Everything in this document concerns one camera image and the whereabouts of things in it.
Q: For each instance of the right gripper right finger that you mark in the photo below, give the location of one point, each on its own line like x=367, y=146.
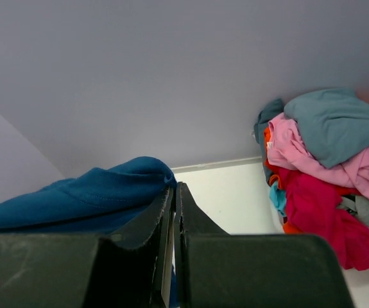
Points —
x=217, y=269

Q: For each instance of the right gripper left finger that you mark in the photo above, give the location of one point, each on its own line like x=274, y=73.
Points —
x=129, y=268

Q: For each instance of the navy blue t shirt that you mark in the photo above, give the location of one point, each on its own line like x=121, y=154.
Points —
x=101, y=200

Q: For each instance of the light blue t shirt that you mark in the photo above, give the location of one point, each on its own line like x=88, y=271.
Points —
x=278, y=198

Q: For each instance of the orange t shirt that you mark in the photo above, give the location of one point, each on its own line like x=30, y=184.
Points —
x=282, y=225

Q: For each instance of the magenta t shirt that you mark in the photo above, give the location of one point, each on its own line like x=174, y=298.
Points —
x=312, y=207

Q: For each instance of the grey blue t shirt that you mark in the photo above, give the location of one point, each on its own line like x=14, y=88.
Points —
x=333, y=123

